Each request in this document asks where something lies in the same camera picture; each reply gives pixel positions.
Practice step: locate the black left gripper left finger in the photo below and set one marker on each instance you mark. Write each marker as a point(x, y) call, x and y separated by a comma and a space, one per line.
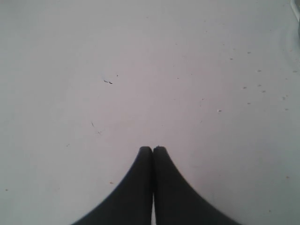
point(130, 203)

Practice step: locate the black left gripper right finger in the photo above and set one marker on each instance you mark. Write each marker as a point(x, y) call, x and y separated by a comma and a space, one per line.
point(176, 202)

